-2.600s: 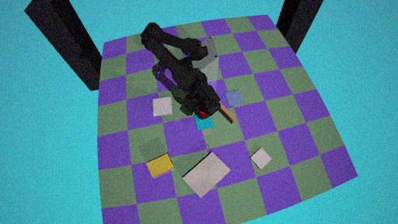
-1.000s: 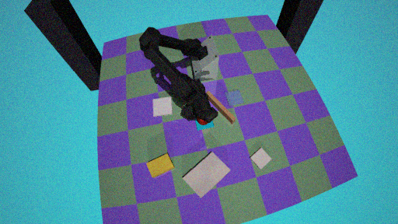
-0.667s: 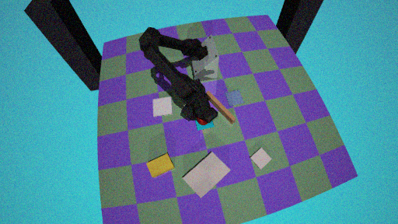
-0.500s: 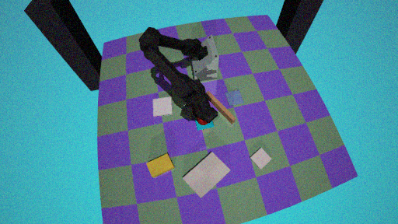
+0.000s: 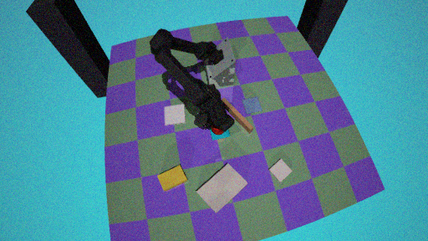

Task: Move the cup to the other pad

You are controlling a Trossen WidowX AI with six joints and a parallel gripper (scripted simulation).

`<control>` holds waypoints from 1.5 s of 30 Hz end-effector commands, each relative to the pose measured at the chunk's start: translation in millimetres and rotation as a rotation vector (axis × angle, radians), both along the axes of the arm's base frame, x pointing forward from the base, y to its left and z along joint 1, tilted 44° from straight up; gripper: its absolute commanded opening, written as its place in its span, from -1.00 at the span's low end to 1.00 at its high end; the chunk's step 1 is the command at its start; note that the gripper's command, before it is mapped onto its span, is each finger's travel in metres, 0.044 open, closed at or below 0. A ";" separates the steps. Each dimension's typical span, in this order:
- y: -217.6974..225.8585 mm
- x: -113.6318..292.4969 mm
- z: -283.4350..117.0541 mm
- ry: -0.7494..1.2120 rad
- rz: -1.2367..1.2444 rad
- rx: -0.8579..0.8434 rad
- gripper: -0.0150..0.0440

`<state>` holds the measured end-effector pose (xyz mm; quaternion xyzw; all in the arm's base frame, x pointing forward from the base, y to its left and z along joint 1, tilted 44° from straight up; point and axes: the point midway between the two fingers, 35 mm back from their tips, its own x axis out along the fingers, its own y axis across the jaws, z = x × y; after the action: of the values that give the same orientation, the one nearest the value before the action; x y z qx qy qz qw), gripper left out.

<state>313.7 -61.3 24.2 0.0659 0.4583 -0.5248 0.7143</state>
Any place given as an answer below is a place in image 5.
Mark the yellow block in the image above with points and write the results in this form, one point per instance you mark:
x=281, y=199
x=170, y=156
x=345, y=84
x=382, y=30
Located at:
x=172, y=178

